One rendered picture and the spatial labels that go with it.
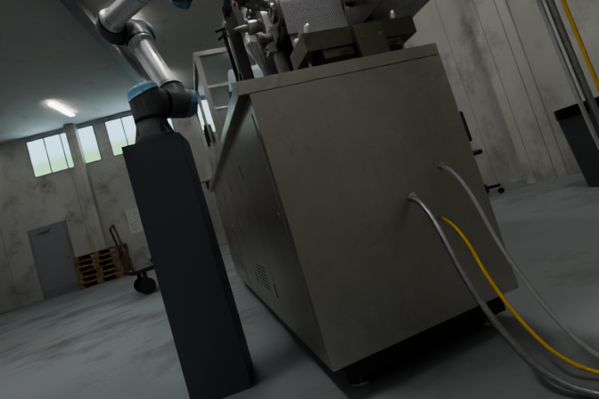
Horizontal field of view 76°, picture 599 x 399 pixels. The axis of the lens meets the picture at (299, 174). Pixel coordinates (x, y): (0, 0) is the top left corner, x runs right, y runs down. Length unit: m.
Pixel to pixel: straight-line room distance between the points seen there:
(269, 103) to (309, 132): 0.13
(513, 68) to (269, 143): 3.99
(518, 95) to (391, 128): 3.62
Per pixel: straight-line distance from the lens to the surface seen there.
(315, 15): 1.53
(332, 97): 1.12
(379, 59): 1.22
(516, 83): 4.76
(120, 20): 1.71
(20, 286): 14.80
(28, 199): 14.64
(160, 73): 1.68
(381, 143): 1.14
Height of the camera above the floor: 0.54
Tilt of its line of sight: 4 degrees up
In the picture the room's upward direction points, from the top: 17 degrees counter-clockwise
